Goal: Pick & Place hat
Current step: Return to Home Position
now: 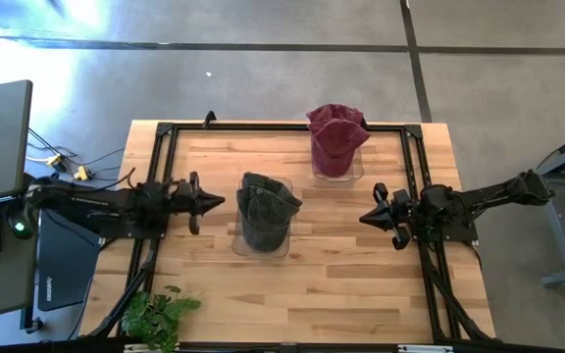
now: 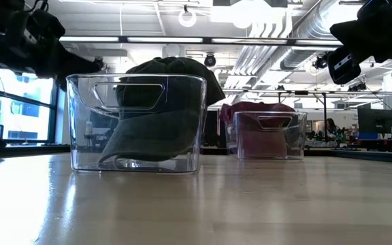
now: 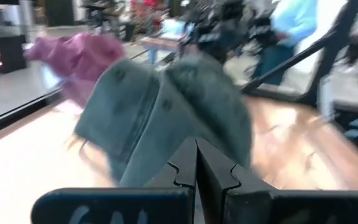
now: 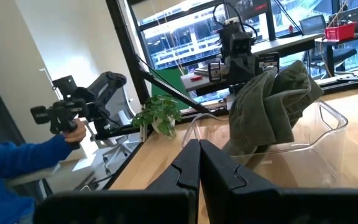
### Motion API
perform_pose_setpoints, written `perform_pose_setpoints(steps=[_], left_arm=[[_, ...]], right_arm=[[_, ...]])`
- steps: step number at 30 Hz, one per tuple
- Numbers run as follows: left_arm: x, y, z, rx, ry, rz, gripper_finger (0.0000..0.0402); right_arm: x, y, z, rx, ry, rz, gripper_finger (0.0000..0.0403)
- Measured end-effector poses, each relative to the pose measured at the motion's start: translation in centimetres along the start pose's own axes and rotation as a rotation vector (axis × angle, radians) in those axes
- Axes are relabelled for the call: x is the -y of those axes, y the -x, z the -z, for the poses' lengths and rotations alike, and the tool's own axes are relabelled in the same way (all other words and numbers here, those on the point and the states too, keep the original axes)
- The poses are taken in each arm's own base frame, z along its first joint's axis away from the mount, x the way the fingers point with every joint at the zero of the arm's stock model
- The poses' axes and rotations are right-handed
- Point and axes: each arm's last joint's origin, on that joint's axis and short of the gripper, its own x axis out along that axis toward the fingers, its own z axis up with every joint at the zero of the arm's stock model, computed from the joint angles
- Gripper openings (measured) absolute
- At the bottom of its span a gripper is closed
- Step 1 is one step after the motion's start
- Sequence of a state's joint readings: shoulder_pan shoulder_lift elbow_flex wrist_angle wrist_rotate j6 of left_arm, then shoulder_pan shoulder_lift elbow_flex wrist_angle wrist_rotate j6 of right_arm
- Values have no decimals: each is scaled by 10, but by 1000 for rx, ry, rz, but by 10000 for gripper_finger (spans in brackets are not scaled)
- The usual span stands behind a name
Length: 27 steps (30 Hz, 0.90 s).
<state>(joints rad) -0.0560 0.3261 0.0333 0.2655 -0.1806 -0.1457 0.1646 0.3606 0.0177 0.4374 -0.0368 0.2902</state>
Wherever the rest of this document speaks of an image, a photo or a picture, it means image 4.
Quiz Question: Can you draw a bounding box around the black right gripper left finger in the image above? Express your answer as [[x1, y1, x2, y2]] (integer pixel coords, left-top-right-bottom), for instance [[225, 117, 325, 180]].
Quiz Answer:
[[34, 139, 202, 224]]

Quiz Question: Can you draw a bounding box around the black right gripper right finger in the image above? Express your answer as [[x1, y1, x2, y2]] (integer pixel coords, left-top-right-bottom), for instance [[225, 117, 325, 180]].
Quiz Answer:
[[199, 139, 358, 224]]

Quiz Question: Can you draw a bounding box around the dark green hat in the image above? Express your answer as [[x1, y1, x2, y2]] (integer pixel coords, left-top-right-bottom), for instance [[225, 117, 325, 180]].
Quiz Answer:
[[222, 59, 325, 162]]

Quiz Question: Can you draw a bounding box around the large clear plastic bin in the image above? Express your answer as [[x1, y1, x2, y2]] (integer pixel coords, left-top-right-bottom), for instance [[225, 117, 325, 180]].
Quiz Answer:
[[225, 98, 349, 189]]

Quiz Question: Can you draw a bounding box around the person's forearm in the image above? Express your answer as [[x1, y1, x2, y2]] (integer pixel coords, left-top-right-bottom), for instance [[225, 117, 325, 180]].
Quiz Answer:
[[7, 133, 75, 177]]

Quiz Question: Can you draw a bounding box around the stack of papers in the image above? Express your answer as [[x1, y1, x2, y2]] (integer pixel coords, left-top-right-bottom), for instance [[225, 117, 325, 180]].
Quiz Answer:
[[193, 64, 218, 77]]

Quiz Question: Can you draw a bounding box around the grey desk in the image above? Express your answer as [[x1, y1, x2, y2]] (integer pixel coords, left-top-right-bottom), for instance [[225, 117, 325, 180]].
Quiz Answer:
[[180, 32, 326, 93]]

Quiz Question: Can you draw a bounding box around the small clear plastic bin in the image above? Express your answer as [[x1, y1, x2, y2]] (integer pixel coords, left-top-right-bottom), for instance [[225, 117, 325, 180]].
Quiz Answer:
[[181, 112, 229, 149]]

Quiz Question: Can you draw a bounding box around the green panel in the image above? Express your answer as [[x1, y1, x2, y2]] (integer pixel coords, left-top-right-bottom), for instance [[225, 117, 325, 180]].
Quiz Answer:
[[150, 67, 183, 110]]

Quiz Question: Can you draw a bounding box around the potted green plant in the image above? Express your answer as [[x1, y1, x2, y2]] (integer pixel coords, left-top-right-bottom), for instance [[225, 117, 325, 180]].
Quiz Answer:
[[131, 95, 183, 138]]

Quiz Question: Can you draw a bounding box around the black office chair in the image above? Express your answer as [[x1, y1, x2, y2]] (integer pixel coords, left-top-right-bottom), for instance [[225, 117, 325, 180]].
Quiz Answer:
[[303, 46, 358, 76]]

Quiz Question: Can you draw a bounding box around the red plastic crate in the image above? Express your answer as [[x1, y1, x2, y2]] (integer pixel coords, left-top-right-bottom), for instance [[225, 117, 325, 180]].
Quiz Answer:
[[324, 22, 358, 42]]

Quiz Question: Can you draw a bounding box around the grey office chair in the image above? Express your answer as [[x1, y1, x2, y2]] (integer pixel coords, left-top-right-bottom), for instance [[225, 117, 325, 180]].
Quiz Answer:
[[85, 83, 143, 175]]

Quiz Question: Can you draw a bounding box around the person's hand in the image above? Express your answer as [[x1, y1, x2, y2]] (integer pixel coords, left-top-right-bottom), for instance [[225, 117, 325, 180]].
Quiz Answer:
[[63, 118, 88, 144]]

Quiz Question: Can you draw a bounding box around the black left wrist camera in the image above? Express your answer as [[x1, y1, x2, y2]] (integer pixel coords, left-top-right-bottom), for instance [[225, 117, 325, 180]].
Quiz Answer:
[[228, 30, 254, 55]]

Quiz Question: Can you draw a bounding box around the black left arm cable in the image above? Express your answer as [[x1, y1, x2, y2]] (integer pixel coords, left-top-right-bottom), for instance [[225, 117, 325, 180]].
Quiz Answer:
[[212, 1, 259, 41]]

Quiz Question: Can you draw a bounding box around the dark window frame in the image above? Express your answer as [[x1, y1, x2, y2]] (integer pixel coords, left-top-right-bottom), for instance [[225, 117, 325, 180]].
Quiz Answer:
[[126, 0, 358, 71]]

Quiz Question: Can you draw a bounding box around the black diagonal frame brace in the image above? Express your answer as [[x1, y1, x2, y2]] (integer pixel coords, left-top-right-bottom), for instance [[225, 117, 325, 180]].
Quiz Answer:
[[135, 55, 213, 114]]

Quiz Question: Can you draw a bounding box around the black flat bracket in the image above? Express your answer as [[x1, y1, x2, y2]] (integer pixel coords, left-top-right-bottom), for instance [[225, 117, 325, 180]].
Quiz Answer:
[[336, 73, 358, 83]]

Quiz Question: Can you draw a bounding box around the black rig frame post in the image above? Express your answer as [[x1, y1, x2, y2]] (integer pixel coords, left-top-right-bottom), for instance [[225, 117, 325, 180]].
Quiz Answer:
[[106, 0, 151, 105]]

